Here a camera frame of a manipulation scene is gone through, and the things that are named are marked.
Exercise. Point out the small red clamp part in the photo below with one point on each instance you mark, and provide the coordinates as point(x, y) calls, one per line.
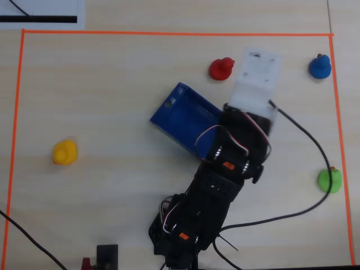
point(86, 264)

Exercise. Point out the red rubber duck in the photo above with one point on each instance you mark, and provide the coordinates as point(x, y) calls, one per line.
point(220, 70)

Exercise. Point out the blue rubber duck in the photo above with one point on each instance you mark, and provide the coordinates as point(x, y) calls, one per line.
point(320, 67)

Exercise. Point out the orange tape border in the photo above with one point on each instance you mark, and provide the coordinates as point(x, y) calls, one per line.
point(168, 33)

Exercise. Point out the blue plastic box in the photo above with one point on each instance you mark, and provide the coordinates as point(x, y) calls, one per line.
point(180, 121)

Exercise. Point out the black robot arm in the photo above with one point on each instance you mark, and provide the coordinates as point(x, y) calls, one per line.
point(213, 197)

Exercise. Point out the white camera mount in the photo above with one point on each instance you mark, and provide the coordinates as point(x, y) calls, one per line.
point(257, 78)

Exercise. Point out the yellow rubber duck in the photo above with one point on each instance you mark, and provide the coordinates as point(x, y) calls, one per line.
point(65, 153)

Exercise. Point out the black table clamp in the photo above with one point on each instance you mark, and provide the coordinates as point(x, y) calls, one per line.
point(107, 256)

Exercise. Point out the green rubber duck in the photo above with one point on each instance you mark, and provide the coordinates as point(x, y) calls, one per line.
point(336, 181)

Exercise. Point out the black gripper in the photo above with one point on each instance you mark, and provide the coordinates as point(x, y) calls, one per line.
point(236, 119)

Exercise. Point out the black zip tie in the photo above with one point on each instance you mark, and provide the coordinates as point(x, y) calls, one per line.
point(229, 244)

